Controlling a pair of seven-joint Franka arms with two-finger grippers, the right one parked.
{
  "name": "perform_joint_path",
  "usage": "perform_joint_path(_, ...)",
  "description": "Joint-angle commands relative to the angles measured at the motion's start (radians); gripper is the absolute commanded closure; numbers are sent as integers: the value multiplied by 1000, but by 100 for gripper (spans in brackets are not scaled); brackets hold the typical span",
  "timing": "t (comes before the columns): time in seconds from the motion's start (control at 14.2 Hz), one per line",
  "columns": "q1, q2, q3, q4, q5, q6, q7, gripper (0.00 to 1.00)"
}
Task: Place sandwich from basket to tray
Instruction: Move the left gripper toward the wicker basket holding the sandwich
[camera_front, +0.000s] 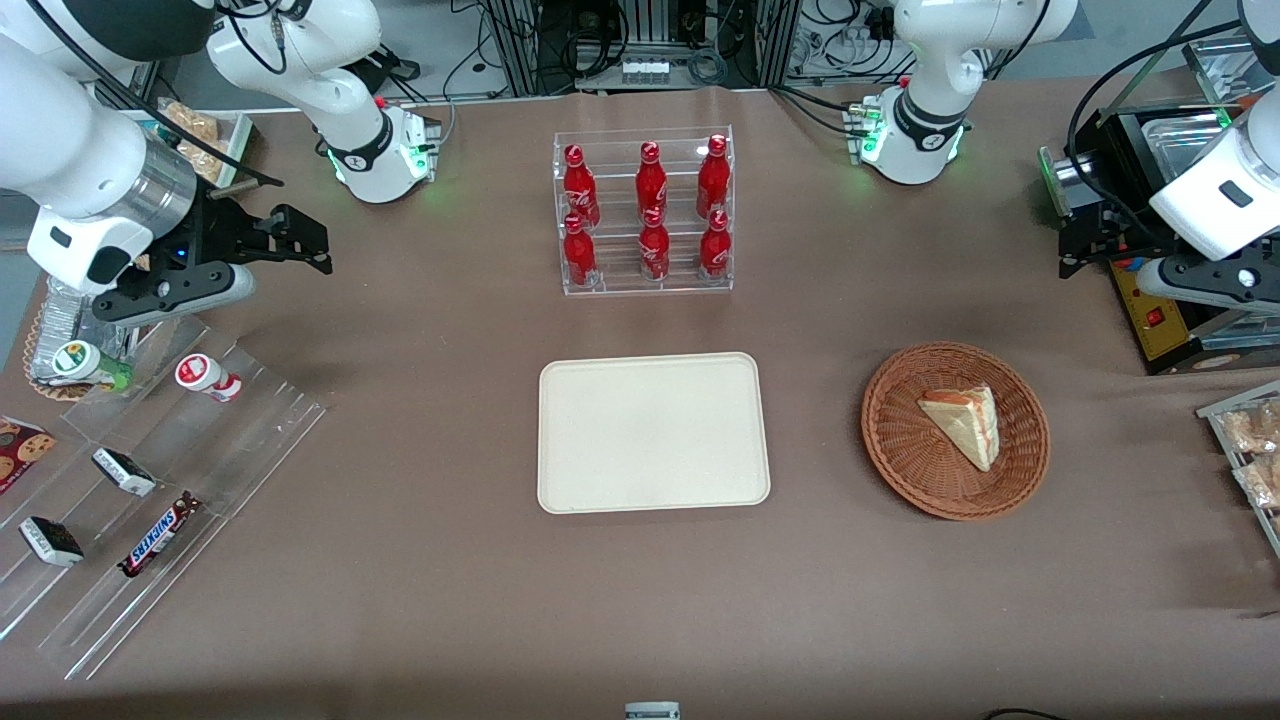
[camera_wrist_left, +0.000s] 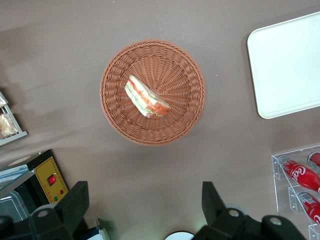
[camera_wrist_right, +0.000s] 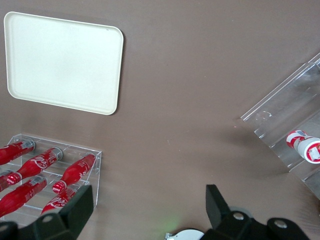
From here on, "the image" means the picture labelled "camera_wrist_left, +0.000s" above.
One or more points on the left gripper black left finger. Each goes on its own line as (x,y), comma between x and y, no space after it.
(65,215)

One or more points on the red cola bottle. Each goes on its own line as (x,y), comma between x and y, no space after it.
(312,208)
(302,176)
(315,159)

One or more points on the tray of packaged pastries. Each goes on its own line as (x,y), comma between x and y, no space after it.
(15,138)

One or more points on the steel food warmer pan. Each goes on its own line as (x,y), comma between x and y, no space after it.
(11,206)

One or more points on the triangle sandwich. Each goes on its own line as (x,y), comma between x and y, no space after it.
(145,97)

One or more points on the round brown wicker basket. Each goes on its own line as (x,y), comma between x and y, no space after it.
(175,75)

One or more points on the black food warmer yellow panel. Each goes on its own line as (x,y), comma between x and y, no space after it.
(45,175)

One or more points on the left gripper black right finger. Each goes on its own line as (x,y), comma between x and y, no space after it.
(220,225)

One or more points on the clear acrylic bottle rack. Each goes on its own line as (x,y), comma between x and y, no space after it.
(282,200)

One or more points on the bagged beige snack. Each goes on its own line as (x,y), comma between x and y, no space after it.
(6,125)

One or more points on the cream rectangular plastic tray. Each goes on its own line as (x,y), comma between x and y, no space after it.
(287,70)

